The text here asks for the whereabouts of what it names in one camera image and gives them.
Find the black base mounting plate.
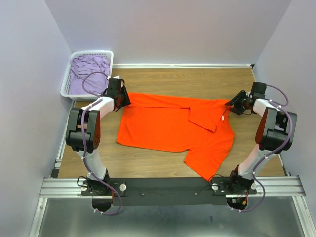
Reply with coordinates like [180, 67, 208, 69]
[77, 176, 257, 207]

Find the orange t-shirt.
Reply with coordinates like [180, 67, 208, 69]
[117, 92, 235, 181]

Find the white perforated plastic basket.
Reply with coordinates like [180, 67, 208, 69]
[60, 50, 114, 101]

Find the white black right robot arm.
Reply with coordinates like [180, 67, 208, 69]
[225, 82, 298, 194]

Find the purple t-shirt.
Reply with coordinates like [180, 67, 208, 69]
[69, 55, 110, 95]

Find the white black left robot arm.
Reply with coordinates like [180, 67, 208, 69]
[65, 77, 131, 195]

